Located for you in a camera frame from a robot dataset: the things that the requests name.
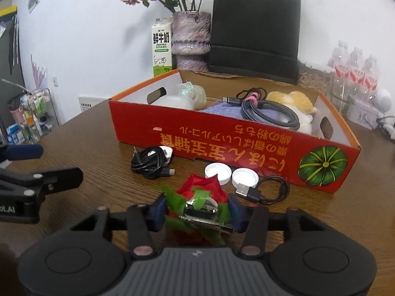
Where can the pink wall decal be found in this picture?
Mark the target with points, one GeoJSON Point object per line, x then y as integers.
{"type": "Point", "coordinates": [38, 72]}

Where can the white green milk carton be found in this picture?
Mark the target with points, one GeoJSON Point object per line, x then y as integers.
{"type": "Point", "coordinates": [162, 49]}

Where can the white bottle cap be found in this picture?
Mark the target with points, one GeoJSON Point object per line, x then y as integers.
{"type": "Point", "coordinates": [245, 178]}
{"type": "Point", "coordinates": [217, 172]}

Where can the yellow white hamster plush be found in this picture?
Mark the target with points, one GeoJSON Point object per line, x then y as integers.
{"type": "Point", "coordinates": [293, 100]}

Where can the black wall panel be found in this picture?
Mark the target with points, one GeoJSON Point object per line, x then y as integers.
{"type": "Point", "coordinates": [7, 52]}

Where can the clear water bottle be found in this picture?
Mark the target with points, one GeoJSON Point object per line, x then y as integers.
{"type": "Point", "coordinates": [356, 74]}
{"type": "Point", "coordinates": [371, 78]}
{"type": "Point", "coordinates": [341, 67]}

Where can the white wall socket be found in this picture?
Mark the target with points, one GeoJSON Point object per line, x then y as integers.
{"type": "Point", "coordinates": [55, 79]}

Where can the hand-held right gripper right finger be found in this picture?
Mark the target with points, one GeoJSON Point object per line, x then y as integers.
{"type": "Point", "coordinates": [236, 215]}

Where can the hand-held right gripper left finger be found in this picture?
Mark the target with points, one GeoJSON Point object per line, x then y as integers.
{"type": "Point", "coordinates": [159, 211]}

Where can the red cardboard box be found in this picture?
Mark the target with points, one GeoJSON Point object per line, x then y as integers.
{"type": "Point", "coordinates": [216, 135]}

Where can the purple knitted pouch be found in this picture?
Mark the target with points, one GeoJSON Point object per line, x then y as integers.
{"type": "Point", "coordinates": [222, 109]}

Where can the iridescent translucent film ball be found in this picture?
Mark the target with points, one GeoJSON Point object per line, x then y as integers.
{"type": "Point", "coordinates": [196, 94]}

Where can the red artificial rose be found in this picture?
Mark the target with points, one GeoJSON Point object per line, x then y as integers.
{"type": "Point", "coordinates": [203, 188]}

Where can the purple marbled vase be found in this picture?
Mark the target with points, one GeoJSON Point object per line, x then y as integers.
{"type": "Point", "coordinates": [189, 37]}

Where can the clear seed container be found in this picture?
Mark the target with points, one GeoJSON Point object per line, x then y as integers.
{"type": "Point", "coordinates": [314, 80]}

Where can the storage rack with supplies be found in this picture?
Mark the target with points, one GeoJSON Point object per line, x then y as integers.
{"type": "Point", "coordinates": [34, 114]}

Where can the black paper bag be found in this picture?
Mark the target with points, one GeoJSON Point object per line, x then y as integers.
{"type": "Point", "coordinates": [253, 37]}

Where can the wooden desk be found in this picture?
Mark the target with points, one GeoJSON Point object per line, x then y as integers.
{"type": "Point", "coordinates": [92, 148]}

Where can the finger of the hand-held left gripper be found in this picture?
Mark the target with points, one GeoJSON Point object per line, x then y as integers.
{"type": "Point", "coordinates": [61, 177]}
{"type": "Point", "coordinates": [24, 152]}

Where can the white round speaker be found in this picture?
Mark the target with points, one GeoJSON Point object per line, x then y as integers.
{"type": "Point", "coordinates": [382, 100]}

